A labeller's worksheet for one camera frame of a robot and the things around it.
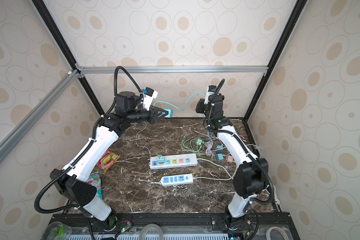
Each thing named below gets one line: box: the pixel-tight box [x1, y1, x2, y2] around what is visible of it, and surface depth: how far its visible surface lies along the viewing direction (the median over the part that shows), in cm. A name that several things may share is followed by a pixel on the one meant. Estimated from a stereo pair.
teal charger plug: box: [157, 156, 165, 164], surface depth 91 cm
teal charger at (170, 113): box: [164, 109, 173, 118], surface depth 71 cm
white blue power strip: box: [159, 173, 194, 187], surface depth 87 cm
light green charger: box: [195, 138, 203, 146], surface depth 105 cm
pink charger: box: [227, 155, 233, 163], surface depth 96 cm
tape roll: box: [266, 226, 289, 240], surface depth 71 cm
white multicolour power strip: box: [149, 153, 198, 170], surface depth 94 cm
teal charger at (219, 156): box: [215, 153, 224, 161], surface depth 98 cm
